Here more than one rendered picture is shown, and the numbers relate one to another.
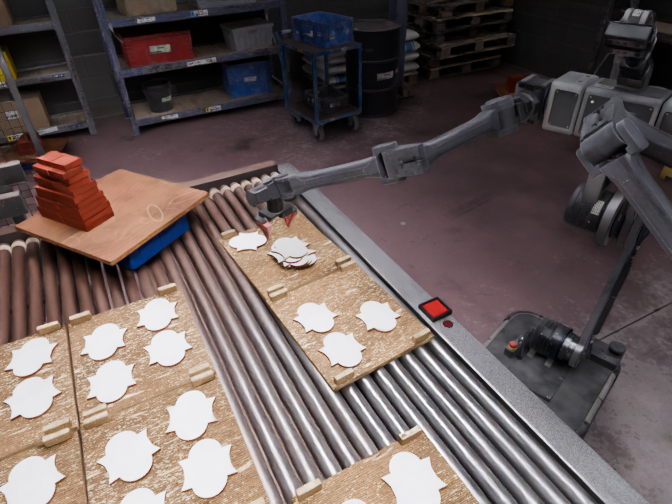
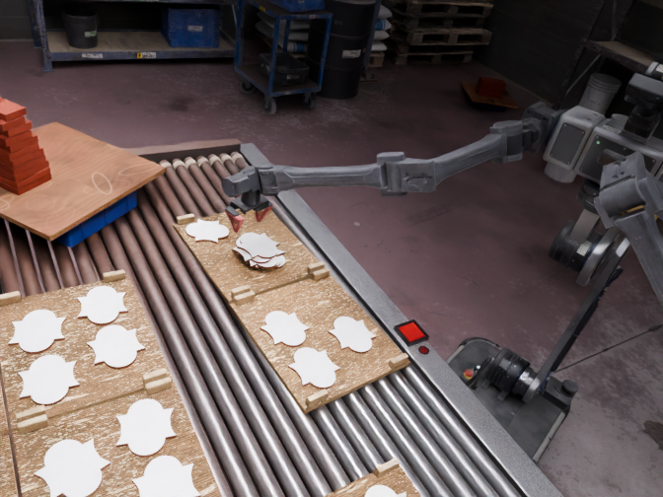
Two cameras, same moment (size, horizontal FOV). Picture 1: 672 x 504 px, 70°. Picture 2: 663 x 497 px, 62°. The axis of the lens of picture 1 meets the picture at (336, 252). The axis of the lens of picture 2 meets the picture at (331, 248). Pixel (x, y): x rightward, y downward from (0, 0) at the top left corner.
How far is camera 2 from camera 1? 0.20 m
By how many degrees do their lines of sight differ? 8
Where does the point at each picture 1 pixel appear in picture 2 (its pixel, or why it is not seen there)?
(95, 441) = (31, 449)
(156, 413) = (104, 421)
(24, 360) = not seen: outside the picture
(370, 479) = not seen: outside the picture
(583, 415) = (532, 454)
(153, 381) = (99, 384)
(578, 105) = (583, 143)
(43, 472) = not seen: outside the picture
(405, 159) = (412, 175)
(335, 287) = (306, 296)
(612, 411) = (555, 451)
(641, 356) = (587, 395)
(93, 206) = (30, 166)
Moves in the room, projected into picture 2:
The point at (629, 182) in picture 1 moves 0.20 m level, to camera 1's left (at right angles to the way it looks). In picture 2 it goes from (641, 240) to (549, 229)
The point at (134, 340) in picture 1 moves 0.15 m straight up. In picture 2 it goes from (74, 332) to (67, 289)
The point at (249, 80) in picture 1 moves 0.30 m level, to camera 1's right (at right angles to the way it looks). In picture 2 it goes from (193, 30) to (225, 34)
